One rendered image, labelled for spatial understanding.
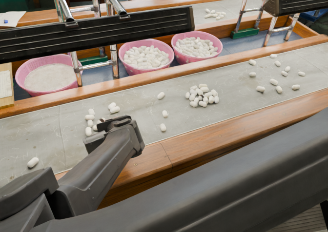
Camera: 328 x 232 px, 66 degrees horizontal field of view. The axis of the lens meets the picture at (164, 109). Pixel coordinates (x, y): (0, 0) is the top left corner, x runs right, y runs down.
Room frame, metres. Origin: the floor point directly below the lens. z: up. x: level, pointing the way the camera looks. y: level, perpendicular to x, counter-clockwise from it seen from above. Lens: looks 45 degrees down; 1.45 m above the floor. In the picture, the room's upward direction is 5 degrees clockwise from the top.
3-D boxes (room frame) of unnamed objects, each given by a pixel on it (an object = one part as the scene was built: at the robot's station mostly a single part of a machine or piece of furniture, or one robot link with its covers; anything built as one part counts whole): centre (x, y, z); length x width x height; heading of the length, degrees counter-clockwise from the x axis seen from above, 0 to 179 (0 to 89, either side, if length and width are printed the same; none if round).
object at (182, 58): (1.18, -0.14, 0.72); 0.27 x 0.27 x 0.10
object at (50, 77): (0.84, 0.50, 0.71); 0.22 x 0.22 x 0.06
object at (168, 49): (1.05, 0.11, 0.72); 0.27 x 0.27 x 0.10
